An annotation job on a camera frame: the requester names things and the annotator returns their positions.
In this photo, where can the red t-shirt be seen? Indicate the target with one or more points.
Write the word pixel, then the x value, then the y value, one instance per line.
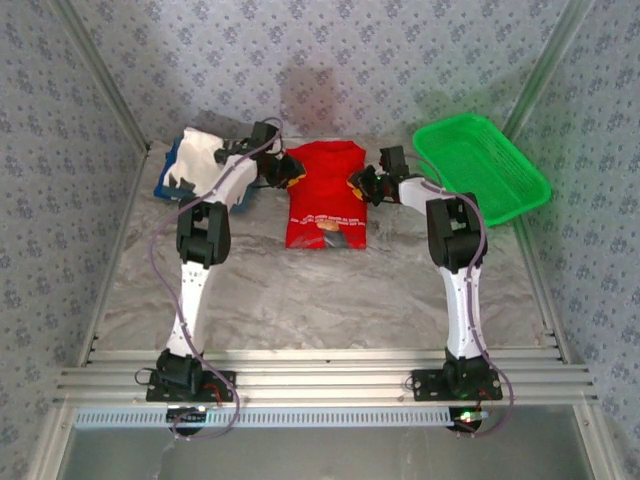
pixel 320 200

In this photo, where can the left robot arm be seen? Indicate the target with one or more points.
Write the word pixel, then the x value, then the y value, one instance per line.
pixel 192 300

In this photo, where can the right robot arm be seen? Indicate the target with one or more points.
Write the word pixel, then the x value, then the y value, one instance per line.
pixel 465 310

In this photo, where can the white t-shirt with black print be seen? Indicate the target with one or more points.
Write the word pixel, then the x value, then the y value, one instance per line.
pixel 197 155

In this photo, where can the green plastic basket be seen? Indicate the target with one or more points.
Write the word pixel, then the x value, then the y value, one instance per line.
pixel 475 165

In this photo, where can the blue plastic tray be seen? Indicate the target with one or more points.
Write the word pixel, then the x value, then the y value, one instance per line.
pixel 161 191

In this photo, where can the small controller board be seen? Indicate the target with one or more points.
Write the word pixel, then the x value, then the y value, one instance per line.
pixel 467 416
pixel 187 412

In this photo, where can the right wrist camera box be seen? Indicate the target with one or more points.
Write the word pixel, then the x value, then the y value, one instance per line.
pixel 394 159

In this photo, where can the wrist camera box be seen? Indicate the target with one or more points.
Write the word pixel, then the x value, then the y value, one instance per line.
pixel 265 134
pixel 394 159

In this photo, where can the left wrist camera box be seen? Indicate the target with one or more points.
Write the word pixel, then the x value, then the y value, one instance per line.
pixel 265 134

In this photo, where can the aluminium corner post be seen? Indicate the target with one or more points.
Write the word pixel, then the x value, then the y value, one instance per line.
pixel 106 75
pixel 549 65

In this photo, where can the aluminium rail frame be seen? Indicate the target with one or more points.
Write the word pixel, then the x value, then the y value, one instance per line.
pixel 325 380

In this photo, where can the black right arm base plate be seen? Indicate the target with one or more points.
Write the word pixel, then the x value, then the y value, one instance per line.
pixel 425 392

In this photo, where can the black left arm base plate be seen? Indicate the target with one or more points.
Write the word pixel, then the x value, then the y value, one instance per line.
pixel 160 395

